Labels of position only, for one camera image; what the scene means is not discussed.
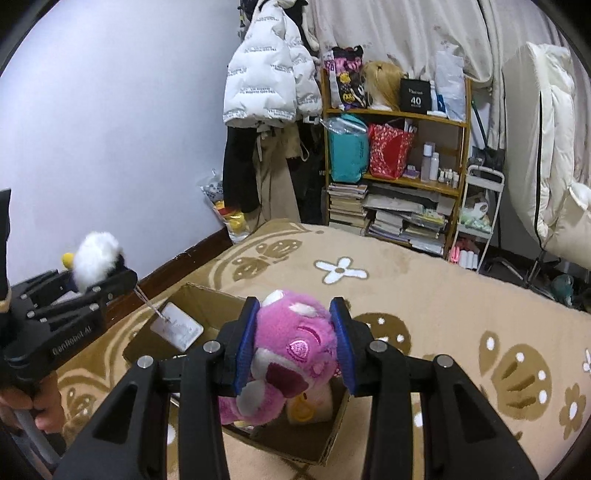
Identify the clear bag of toys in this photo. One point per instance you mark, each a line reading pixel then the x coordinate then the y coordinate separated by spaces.
pixel 228 212

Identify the white plastic bag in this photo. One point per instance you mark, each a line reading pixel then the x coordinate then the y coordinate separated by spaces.
pixel 450 83

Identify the black hanging garment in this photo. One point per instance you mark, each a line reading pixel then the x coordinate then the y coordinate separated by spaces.
pixel 240 170

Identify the beige hanging garment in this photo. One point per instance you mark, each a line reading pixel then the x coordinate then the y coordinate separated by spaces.
pixel 274 184

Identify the small purple box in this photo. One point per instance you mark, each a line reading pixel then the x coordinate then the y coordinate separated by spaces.
pixel 411 173

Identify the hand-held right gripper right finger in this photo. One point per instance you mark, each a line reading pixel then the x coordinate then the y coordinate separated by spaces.
pixel 344 353

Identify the cream yellow plush toy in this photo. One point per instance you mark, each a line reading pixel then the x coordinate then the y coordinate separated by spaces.
pixel 318 406

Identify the pink plush bear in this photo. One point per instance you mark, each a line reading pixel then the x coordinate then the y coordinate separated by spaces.
pixel 291 341

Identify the tall white bottle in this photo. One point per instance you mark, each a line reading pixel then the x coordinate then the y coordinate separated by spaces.
pixel 435 166
pixel 428 161

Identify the black pink printed bag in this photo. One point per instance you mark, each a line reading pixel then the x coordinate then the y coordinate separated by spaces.
pixel 344 78

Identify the stack of books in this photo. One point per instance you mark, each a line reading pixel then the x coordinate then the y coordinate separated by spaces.
pixel 346 207

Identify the person's left hand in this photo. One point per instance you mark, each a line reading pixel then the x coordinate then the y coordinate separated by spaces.
pixel 51 406

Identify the teal toy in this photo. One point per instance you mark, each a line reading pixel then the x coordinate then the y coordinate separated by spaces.
pixel 563 288

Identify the wooden shelf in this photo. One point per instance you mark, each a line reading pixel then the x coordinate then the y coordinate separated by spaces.
pixel 392 114

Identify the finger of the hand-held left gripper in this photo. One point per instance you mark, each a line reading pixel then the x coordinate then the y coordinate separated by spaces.
pixel 44 286
pixel 101 290

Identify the blonde wig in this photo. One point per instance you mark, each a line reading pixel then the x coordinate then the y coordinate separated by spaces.
pixel 383 81

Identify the pale green packet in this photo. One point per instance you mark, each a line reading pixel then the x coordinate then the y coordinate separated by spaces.
pixel 473 219

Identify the red patterned gift bag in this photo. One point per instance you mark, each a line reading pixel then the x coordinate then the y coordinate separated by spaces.
pixel 390 152

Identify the cardboard box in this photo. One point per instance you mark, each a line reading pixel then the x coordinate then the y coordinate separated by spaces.
pixel 203 309

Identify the white trolley cart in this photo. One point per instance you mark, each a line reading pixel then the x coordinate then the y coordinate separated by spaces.
pixel 485 174

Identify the black stand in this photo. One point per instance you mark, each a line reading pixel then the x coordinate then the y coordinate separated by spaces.
pixel 508 272

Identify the white floral curtain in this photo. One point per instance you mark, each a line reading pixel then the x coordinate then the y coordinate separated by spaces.
pixel 392 27

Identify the white puffer jacket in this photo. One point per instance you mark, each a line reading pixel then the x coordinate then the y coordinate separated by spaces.
pixel 263 69

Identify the beige patterned rug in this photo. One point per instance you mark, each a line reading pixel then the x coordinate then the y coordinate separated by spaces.
pixel 415 286

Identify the black box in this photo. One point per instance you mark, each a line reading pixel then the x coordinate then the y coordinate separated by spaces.
pixel 415 97

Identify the pile of magazines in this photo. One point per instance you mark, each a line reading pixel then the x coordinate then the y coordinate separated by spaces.
pixel 406 221

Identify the dark hanging clothing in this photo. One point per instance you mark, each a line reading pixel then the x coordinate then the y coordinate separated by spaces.
pixel 311 184

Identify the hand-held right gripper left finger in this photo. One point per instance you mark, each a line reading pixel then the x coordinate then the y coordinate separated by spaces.
pixel 244 353

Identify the teal bag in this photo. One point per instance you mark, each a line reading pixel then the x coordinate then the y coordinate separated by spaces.
pixel 346 152

